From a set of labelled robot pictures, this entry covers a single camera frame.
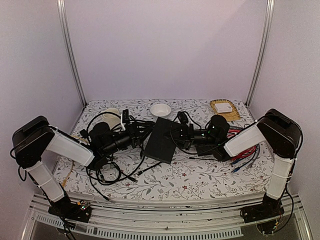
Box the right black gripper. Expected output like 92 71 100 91
163 123 219 150

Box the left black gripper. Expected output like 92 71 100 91
102 121 154 157

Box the black network switch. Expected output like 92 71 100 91
144 117 181 165
195 145 226 161

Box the black cable bundle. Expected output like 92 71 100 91
79 112 163 202

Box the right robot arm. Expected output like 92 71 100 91
169 108 304 218

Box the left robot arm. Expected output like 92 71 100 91
10 115 155 217

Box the white ceramic bowl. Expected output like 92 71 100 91
150 103 172 117

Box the cream ceramic mug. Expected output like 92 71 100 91
102 107 121 129

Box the white small box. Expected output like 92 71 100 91
214 102 233 113

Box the woven bamboo tray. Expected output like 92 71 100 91
209 99 241 122

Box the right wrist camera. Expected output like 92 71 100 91
177 111 189 125

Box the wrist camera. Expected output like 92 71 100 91
120 109 130 131
177 111 189 125

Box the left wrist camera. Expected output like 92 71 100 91
120 109 130 131

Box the red ethernet cable bundle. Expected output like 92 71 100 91
226 127 260 162

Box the front aluminium rail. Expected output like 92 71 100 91
20 192 316 240

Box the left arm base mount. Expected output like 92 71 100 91
48 196 92 223

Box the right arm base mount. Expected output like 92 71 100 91
240 194 285 235

